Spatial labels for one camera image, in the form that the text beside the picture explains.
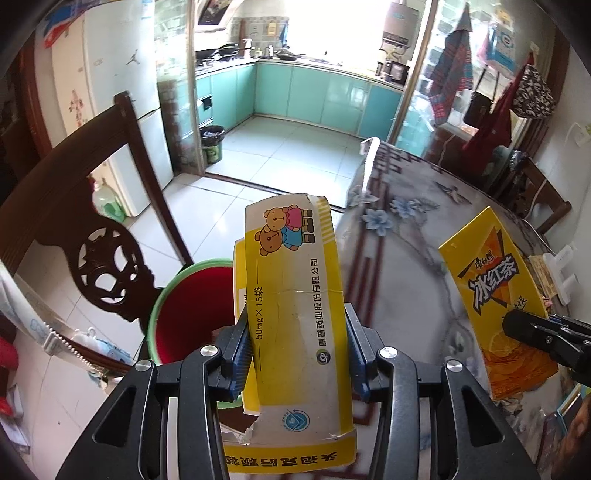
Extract yellow medicine box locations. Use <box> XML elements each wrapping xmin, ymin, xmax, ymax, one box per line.
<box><xmin>222</xmin><ymin>194</ymin><xmax>358</xmax><ymax>476</ymax></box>

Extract yellow booklet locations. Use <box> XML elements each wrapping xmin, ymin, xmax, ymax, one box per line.
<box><xmin>526</xmin><ymin>254</ymin><xmax>559</xmax><ymax>297</ymax></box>

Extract yellow orange tea carton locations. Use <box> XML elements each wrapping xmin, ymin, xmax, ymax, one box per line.
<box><xmin>438</xmin><ymin>206</ymin><xmax>559</xmax><ymax>401</ymax></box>

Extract plaid hanging towel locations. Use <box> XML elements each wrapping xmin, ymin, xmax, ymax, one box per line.
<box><xmin>428</xmin><ymin>4</ymin><xmax>474</xmax><ymax>127</ymax></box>

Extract plain wooden chair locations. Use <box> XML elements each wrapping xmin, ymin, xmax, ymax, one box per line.
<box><xmin>489</xmin><ymin>150</ymin><xmax>571</xmax><ymax>236</ymax></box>

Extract range hood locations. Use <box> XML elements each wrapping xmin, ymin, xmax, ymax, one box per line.
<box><xmin>196</xmin><ymin>0</ymin><xmax>242</xmax><ymax>33</ymax></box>

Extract green detergent bottle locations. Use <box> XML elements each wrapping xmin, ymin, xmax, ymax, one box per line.
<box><xmin>91</xmin><ymin>178</ymin><xmax>126</xmax><ymax>222</ymax></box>

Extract blue white cartoon bag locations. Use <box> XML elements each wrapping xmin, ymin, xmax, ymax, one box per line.
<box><xmin>489</xmin><ymin>21</ymin><xmax>518</xmax><ymax>70</ymax></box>

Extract white plastic holder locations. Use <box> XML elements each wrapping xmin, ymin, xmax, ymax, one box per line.
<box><xmin>542</xmin><ymin>244</ymin><xmax>580</xmax><ymax>305</ymax></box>

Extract black shoulder bag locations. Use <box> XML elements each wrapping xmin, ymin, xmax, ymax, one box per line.
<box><xmin>463</xmin><ymin>90</ymin><xmax>492</xmax><ymax>130</ymax></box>

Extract water heater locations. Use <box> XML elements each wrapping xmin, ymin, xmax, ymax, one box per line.
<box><xmin>382</xmin><ymin>2</ymin><xmax>421</xmax><ymax>48</ymax></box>

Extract black white patterned tote bag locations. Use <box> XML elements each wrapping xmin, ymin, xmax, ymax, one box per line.
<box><xmin>510</xmin><ymin>65</ymin><xmax>555</xmax><ymax>121</ymax></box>

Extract dark carved wooden chair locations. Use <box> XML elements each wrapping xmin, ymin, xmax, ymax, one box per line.
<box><xmin>0</xmin><ymin>91</ymin><xmax>195</xmax><ymax>374</ymax></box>

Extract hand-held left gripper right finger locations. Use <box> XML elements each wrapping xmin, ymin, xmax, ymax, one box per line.
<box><xmin>344</xmin><ymin>305</ymin><xmax>541</xmax><ymax>480</ymax></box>

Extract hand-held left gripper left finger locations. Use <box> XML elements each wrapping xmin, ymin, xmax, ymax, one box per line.
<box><xmin>55</xmin><ymin>318</ymin><xmax>252</xmax><ymax>480</ymax></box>

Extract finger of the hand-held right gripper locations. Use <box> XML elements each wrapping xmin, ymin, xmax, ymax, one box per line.
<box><xmin>549</xmin><ymin>315</ymin><xmax>591</xmax><ymax>337</ymax></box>
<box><xmin>502</xmin><ymin>309</ymin><xmax>591</xmax><ymax>374</ymax></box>

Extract red bucket with green rim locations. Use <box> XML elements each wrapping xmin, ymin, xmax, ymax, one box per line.
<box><xmin>148</xmin><ymin>259</ymin><xmax>245</xmax><ymax>409</ymax></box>

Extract teal lower kitchen cabinets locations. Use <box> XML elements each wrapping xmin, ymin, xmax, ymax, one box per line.
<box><xmin>194</xmin><ymin>62</ymin><xmax>402</xmax><ymax>139</ymax></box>

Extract blue packet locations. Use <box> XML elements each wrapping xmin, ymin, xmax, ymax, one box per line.
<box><xmin>554</xmin><ymin>385</ymin><xmax>585</xmax><ymax>430</ymax></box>

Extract white refrigerator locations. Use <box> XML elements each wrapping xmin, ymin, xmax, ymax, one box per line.
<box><xmin>34</xmin><ymin>9</ymin><xmax>176</xmax><ymax>217</ymax></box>

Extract green kitchen trash can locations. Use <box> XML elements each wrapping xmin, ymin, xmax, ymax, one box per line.
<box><xmin>201</xmin><ymin>126</ymin><xmax>225</xmax><ymax>164</ymax></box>

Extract red apron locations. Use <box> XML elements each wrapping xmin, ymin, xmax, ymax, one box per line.
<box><xmin>462</xmin><ymin>53</ymin><xmax>536</xmax><ymax>160</ymax></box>

